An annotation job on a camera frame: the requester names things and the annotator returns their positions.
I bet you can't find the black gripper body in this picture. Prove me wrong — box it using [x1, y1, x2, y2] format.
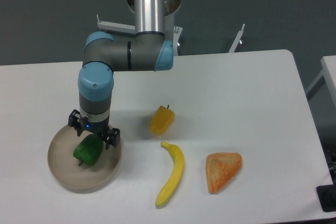
[78, 119, 110, 140]

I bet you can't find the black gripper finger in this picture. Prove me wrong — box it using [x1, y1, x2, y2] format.
[68, 109, 82, 137]
[104, 128, 120, 150]

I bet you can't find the green toy bell pepper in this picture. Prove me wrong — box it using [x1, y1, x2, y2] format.
[73, 134, 103, 166]

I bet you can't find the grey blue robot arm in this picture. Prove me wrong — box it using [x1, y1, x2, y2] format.
[68, 0, 173, 148]

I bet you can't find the beige round plate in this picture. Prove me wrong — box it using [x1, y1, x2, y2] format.
[47, 125, 122, 194]

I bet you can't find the yellow toy bell pepper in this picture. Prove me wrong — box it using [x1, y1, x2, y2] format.
[150, 105, 175, 135]

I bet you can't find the yellow toy banana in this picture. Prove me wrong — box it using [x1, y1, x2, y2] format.
[155, 142, 185, 208]

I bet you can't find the orange triangular toy bread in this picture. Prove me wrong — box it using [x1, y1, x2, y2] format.
[205, 152, 243, 194]

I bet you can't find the black device at edge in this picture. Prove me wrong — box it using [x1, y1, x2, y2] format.
[316, 184, 335, 212]

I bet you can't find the white side table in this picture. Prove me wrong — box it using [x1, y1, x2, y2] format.
[305, 55, 336, 105]

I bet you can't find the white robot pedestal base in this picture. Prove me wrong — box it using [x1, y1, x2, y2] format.
[96, 0, 245, 56]

